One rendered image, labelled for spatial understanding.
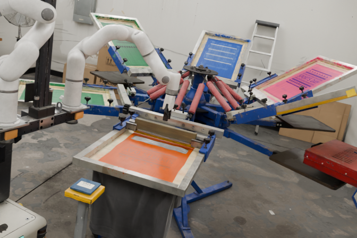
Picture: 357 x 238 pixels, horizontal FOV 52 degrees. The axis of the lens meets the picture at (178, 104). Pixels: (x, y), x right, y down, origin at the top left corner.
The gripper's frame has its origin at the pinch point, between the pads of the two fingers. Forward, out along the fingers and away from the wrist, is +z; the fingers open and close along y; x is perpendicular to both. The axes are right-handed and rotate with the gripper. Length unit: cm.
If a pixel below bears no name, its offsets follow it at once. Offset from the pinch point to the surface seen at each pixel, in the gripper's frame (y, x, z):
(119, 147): 27.4, -17.2, 16.5
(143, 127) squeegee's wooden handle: 1.2, -13.7, 10.4
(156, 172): 43.5, 11.0, 16.3
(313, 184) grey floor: -226, 140, 109
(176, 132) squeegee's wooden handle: 1.2, 7.9, 7.6
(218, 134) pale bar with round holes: -22.2, 31.5, 9.6
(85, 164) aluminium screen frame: 60, -21, 15
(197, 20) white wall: -413, -79, -46
